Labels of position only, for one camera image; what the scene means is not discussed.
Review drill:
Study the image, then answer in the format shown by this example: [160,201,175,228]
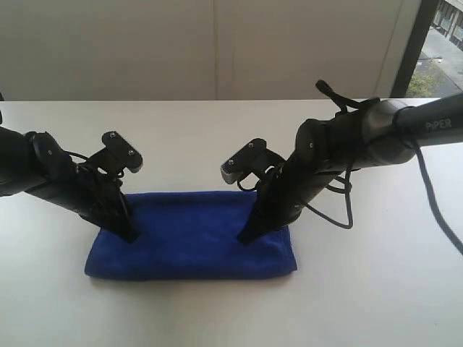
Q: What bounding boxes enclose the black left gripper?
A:
[25,132,140,243]

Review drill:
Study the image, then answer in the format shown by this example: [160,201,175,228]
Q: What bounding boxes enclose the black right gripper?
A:
[237,117,347,244]

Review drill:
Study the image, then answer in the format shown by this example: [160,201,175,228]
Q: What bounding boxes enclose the blue microfibre cloth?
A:
[84,191,297,281]

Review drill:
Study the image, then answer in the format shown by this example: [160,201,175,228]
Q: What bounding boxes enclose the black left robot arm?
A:
[1,128,143,243]

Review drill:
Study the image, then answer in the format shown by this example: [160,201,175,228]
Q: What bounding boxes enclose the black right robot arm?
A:
[231,94,462,244]

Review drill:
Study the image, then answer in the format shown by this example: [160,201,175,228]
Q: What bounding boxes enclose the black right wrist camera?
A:
[220,138,285,184]

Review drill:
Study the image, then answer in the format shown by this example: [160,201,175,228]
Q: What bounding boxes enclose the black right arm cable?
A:
[237,80,463,254]

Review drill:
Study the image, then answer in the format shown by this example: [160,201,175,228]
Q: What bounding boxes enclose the black window frame post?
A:
[389,0,438,98]

